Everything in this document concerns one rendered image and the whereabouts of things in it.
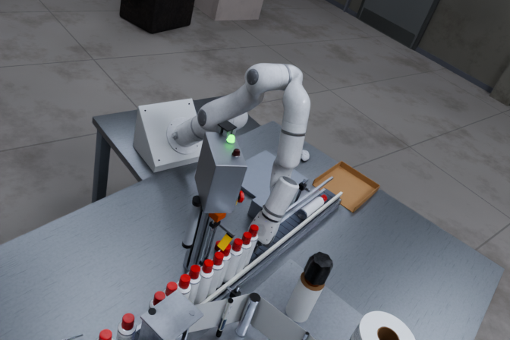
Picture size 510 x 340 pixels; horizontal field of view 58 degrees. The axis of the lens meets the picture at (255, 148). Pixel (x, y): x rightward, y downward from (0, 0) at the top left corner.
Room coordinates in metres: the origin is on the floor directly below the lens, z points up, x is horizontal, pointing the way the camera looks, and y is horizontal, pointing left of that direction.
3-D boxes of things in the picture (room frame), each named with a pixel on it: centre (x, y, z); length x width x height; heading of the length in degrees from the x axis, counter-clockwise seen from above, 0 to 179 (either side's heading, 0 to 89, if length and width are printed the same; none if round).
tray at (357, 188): (2.06, -0.53, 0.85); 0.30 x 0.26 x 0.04; 151
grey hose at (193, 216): (1.10, 0.12, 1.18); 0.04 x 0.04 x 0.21
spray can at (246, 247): (1.22, -0.07, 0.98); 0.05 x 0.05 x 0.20
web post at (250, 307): (0.98, -0.14, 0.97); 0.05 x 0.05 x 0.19
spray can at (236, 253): (1.18, -0.04, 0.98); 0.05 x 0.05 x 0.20
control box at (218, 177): (1.14, 0.08, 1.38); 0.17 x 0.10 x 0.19; 26
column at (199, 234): (1.23, 0.10, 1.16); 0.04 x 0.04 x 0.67; 61
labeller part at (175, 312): (0.78, 0.08, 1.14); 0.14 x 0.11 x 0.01; 151
